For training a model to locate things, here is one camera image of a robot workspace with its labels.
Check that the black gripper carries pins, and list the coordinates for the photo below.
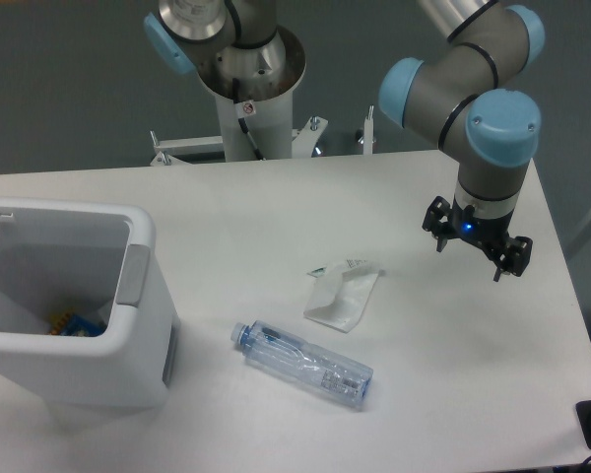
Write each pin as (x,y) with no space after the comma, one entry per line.
(511,255)

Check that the clear plastic water bottle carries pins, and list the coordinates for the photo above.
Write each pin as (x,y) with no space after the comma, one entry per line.
(336,376)

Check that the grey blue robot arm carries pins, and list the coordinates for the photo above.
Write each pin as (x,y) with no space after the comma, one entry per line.
(460,104)

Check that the white plastic trash can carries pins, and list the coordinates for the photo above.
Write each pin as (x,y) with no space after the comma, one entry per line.
(91,258)

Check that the blue yellow snack wrapper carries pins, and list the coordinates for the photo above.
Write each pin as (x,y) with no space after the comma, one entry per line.
(71,323)

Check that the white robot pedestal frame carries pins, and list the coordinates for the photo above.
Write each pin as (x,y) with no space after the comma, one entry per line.
(253,92)

